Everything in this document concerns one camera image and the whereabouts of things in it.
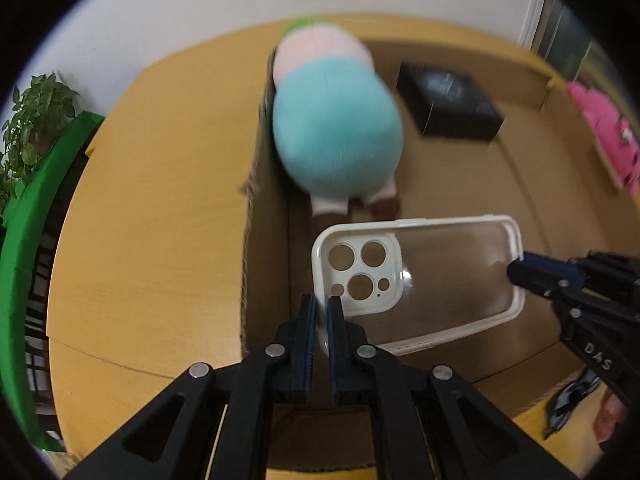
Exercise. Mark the cardboard tray box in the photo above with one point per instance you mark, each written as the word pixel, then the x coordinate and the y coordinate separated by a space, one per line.
pixel 542 169

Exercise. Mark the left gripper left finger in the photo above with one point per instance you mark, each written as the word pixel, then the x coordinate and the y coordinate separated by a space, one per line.
pixel 213 423

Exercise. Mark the black charger box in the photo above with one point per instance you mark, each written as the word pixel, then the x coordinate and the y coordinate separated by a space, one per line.
pixel 447 105

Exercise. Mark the potted plant near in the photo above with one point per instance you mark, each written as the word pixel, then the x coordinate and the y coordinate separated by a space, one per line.
pixel 39 114

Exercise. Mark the right hand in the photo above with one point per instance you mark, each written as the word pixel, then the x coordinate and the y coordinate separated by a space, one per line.
pixel 612 412

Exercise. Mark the white clear phone case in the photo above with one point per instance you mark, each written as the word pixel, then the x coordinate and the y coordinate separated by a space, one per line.
pixel 414 284

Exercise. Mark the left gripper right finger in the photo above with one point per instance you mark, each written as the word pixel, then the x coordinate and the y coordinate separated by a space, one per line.
pixel 428 424

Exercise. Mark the teal pink plush doll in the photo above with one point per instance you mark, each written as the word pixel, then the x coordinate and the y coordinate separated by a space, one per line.
pixel 337 128

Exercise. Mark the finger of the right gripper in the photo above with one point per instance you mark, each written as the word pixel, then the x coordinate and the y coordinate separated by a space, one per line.
pixel 536 282
pixel 560 270

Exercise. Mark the pink plush toy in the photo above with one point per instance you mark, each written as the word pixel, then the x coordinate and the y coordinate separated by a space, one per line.
pixel 616 144

